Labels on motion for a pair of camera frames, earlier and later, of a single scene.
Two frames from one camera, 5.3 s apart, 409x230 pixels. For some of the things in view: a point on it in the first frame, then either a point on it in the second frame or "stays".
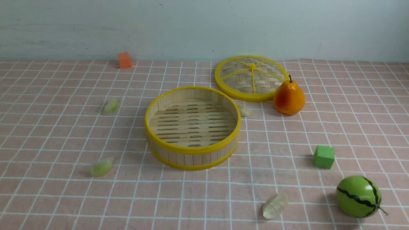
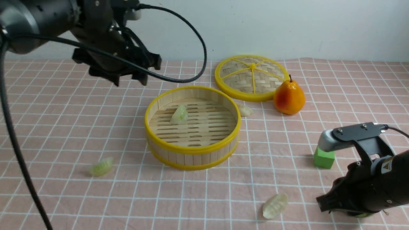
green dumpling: [101, 168] stays
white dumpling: [246, 111] stays
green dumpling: [112, 105] to [180, 115]
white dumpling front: [274, 205] stays
